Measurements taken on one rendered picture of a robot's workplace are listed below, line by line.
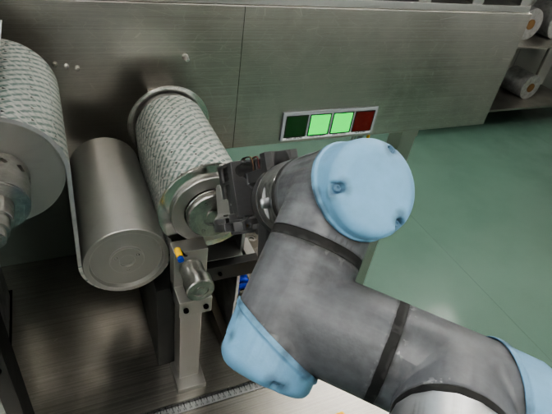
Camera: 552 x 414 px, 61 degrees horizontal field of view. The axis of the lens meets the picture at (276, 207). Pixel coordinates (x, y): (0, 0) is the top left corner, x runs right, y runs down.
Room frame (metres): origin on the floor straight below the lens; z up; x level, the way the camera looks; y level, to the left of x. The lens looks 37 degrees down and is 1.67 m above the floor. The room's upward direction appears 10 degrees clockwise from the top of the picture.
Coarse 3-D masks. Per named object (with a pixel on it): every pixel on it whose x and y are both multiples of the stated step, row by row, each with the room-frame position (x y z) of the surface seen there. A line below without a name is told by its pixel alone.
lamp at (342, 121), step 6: (336, 114) 1.00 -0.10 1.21; (342, 114) 1.01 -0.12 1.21; (348, 114) 1.02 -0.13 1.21; (336, 120) 1.00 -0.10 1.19; (342, 120) 1.01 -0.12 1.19; (348, 120) 1.02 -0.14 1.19; (336, 126) 1.00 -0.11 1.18; (342, 126) 1.01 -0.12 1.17; (348, 126) 1.02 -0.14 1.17; (330, 132) 1.00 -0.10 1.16
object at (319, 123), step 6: (324, 114) 0.99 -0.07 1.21; (330, 114) 0.99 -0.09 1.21; (312, 120) 0.97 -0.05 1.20; (318, 120) 0.98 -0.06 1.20; (324, 120) 0.99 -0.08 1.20; (312, 126) 0.97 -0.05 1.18; (318, 126) 0.98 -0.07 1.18; (324, 126) 0.99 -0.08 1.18; (312, 132) 0.97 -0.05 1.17; (318, 132) 0.98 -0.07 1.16; (324, 132) 0.99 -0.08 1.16
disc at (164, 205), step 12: (192, 168) 0.52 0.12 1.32; (204, 168) 0.52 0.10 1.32; (216, 168) 0.53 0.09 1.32; (180, 180) 0.51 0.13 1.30; (192, 180) 0.51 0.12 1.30; (168, 192) 0.50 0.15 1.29; (168, 204) 0.50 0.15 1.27; (168, 216) 0.50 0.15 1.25; (168, 228) 0.50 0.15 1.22; (180, 240) 0.51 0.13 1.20; (216, 240) 0.53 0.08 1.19
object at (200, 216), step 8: (200, 192) 0.51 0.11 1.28; (208, 192) 0.52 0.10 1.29; (192, 200) 0.51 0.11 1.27; (200, 200) 0.50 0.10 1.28; (208, 200) 0.50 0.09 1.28; (216, 200) 0.51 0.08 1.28; (192, 208) 0.50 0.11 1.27; (200, 208) 0.50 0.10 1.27; (208, 208) 0.50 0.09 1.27; (216, 208) 0.51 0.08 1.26; (192, 216) 0.49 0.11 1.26; (200, 216) 0.50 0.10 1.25; (208, 216) 0.51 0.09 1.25; (216, 216) 0.51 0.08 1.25; (192, 224) 0.49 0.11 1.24; (200, 224) 0.50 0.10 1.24; (208, 224) 0.51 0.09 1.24; (200, 232) 0.50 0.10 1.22; (208, 232) 0.51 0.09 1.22; (216, 232) 0.51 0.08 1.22
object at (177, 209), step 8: (208, 176) 0.52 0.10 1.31; (216, 176) 0.53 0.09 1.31; (192, 184) 0.51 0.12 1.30; (200, 184) 0.51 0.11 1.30; (208, 184) 0.52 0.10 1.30; (216, 184) 0.52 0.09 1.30; (184, 192) 0.50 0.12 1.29; (192, 192) 0.51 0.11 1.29; (176, 200) 0.50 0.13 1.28; (184, 200) 0.50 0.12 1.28; (176, 208) 0.50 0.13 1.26; (184, 208) 0.50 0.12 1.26; (176, 216) 0.50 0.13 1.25; (184, 216) 0.50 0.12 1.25; (176, 224) 0.50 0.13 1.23; (184, 224) 0.50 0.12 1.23; (184, 232) 0.50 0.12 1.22; (192, 232) 0.51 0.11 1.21; (224, 232) 0.53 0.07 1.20; (208, 240) 0.52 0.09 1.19
